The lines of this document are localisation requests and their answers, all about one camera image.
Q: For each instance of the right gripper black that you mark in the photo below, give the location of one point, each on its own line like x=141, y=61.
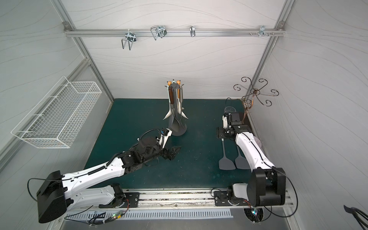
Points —
x=224, y=133

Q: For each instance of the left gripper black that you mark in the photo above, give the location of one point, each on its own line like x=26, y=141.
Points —
x=166, y=152

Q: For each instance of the grey spatula mint handle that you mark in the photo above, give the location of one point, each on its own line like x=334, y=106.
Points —
x=225, y=163
x=240, y=161

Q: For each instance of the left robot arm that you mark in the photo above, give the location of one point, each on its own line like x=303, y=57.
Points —
x=60, y=193

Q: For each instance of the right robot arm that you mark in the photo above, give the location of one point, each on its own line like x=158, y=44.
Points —
x=266, y=187

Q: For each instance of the grey utensil rack stand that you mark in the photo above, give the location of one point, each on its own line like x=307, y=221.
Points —
x=176, y=125

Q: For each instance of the clear drinking glass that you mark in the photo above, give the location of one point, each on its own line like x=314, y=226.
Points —
x=229, y=109

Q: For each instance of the green mat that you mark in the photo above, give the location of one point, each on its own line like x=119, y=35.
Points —
x=195, y=166

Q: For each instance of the striped ceramic bowl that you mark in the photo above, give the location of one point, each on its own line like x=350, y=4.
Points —
x=258, y=141

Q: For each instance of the copper mug tree stand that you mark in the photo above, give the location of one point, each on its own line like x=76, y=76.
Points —
x=253, y=93

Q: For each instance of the white spoon right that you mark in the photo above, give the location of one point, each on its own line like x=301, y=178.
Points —
x=181, y=105

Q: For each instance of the white vent strip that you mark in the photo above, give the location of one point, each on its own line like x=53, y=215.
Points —
x=147, y=214

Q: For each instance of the metal hook right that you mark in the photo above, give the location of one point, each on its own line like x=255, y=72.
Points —
x=262, y=33

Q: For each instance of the metal hook small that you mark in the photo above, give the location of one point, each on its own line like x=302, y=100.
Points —
x=192, y=31

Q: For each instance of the metal hook middle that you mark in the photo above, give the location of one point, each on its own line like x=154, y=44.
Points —
x=158, y=31

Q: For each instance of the metal hook left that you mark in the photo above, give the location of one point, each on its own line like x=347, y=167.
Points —
x=128, y=41

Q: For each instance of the black object at corner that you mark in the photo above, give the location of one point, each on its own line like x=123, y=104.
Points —
x=360, y=216

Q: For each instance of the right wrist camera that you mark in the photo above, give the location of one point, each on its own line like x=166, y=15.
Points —
x=225, y=120

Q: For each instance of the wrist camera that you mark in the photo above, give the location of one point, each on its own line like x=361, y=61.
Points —
x=164, y=136
x=225, y=120

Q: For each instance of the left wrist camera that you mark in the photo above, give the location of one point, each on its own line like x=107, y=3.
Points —
x=164, y=136

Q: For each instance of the aluminium front rail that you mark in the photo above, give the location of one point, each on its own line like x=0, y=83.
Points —
x=152, y=198

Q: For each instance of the aluminium rail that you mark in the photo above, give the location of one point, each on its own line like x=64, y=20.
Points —
x=200, y=32
x=152, y=198

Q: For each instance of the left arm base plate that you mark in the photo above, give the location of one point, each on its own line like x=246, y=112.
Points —
x=128, y=200

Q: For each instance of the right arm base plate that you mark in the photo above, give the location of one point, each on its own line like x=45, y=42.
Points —
x=222, y=199

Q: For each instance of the steel turner wood handle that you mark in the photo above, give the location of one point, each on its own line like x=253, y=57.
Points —
x=170, y=91

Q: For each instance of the white wire basket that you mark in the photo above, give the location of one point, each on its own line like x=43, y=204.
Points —
x=55, y=121

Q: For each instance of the aluminium top rail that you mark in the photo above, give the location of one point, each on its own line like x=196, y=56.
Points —
x=200, y=32

